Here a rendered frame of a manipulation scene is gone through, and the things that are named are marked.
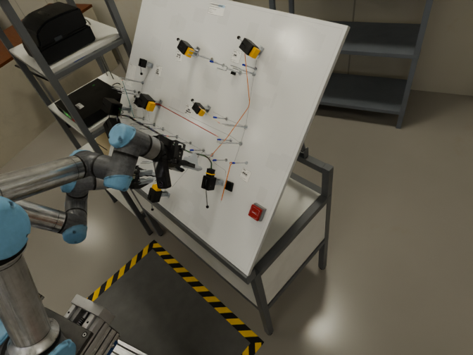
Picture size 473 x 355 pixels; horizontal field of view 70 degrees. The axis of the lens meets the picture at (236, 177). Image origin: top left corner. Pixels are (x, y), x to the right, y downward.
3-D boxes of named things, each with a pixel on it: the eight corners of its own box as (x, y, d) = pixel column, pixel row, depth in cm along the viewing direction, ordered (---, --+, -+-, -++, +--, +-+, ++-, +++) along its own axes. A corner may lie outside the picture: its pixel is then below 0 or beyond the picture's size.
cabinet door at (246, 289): (256, 308, 180) (246, 274, 151) (191, 251, 210) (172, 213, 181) (260, 304, 181) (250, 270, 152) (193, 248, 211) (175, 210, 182)
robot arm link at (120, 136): (102, 146, 100) (110, 120, 101) (131, 157, 109) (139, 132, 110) (119, 149, 96) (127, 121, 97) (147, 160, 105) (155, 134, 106)
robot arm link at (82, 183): (58, 184, 124) (59, 166, 119) (90, 182, 130) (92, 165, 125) (62, 199, 119) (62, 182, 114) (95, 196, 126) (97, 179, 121)
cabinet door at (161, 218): (191, 249, 210) (172, 213, 182) (141, 207, 241) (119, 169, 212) (193, 247, 211) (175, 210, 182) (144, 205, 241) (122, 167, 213)
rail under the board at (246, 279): (248, 285, 147) (246, 278, 143) (110, 170, 212) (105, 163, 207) (256, 276, 150) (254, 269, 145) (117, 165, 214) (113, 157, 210)
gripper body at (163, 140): (187, 145, 120) (164, 133, 110) (184, 168, 118) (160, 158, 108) (171, 146, 124) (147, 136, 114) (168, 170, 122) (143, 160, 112)
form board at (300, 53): (109, 160, 209) (107, 161, 208) (148, -16, 178) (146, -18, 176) (250, 275, 144) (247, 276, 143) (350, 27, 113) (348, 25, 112)
